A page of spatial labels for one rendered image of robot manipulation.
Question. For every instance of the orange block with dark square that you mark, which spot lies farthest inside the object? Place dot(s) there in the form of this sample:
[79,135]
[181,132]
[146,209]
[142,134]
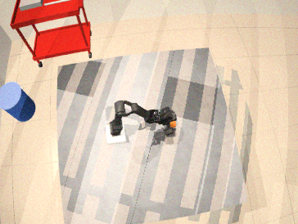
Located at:
[173,124]

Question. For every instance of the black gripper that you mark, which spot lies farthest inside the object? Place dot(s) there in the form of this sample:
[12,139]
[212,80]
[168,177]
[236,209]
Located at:
[168,130]

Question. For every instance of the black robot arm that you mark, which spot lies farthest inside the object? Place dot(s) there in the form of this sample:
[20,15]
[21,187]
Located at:
[116,125]

